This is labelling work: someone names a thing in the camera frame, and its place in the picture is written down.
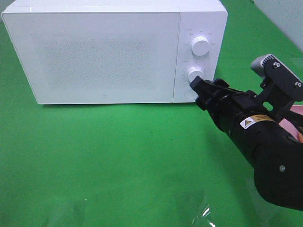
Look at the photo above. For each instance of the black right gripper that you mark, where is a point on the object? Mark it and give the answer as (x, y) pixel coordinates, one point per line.
(214, 96)

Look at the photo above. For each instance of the round white door button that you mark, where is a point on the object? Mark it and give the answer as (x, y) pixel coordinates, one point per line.
(190, 95)

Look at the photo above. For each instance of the pink round plate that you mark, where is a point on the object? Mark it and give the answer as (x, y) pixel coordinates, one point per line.
(289, 127)

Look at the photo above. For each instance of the white microwave door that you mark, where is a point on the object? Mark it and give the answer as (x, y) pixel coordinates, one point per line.
(92, 58)

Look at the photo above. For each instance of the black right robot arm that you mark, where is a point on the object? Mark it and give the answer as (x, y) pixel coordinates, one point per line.
(274, 154)

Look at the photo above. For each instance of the lower white round knob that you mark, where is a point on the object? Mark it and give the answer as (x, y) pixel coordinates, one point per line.
(195, 71)

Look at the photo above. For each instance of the white round knob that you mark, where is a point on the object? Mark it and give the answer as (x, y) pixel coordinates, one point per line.
(200, 45)
(195, 71)

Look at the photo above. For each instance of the upper white round knob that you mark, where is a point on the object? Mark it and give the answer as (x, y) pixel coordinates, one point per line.
(200, 45)

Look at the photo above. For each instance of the green table cover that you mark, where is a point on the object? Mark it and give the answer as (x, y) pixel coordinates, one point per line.
(136, 165)

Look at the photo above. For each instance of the white microwave oven body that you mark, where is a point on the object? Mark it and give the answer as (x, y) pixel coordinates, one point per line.
(196, 17)

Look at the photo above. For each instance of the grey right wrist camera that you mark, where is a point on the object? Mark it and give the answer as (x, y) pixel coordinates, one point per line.
(270, 68)

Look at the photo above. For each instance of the white wall panel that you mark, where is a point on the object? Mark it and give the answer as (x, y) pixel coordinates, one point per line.
(287, 15)

